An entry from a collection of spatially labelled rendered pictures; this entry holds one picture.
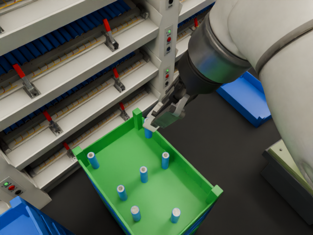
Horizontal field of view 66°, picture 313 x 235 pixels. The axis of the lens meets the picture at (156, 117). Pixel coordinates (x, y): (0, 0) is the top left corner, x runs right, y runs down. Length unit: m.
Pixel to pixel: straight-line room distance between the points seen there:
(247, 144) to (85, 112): 0.75
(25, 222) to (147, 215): 0.28
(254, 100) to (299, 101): 1.16
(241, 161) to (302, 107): 0.96
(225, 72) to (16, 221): 0.56
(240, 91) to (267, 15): 1.16
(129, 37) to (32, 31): 0.32
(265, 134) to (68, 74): 0.93
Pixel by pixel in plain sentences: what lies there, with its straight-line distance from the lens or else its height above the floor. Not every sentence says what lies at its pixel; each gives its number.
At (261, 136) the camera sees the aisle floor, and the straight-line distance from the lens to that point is 1.26.
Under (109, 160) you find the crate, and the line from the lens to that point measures 0.66.
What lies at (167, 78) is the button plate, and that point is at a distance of 1.07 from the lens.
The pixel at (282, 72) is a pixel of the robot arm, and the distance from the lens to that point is 0.23.
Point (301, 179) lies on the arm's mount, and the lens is 0.96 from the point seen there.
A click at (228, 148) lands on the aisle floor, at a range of 1.17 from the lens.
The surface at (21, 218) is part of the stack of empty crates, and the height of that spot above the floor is 0.40.
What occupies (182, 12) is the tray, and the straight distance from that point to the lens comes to 0.95.
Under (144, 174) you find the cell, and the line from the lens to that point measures 0.58.
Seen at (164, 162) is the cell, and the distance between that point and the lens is 0.61.
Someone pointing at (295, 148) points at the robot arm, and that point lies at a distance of 0.23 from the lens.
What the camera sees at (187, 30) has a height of 0.34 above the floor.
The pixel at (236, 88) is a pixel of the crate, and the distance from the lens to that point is 1.41.
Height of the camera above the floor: 0.99
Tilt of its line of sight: 55 degrees down
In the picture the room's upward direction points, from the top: straight up
